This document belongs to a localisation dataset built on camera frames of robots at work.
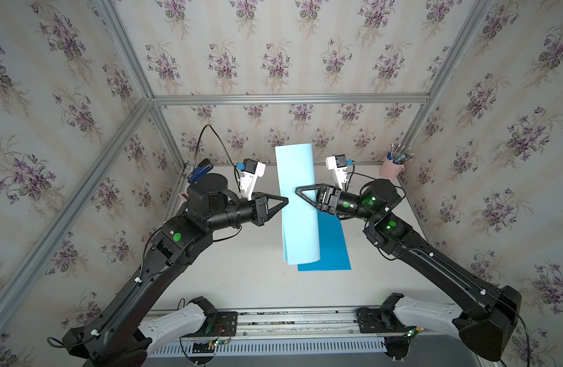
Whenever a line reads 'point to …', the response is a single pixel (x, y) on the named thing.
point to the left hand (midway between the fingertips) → (289, 203)
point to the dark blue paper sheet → (333, 251)
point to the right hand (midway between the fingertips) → (302, 194)
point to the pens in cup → (400, 156)
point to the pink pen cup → (390, 170)
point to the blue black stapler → (203, 168)
